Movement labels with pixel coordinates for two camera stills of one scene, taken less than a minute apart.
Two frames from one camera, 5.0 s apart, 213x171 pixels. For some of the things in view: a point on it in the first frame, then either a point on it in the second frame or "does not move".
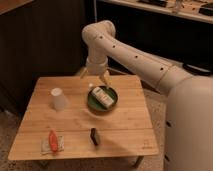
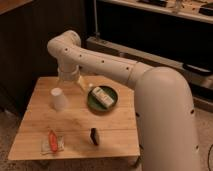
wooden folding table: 86,117 does not move
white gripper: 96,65 -> 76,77
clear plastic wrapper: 46,149 does not move
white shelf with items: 197,10 does not move
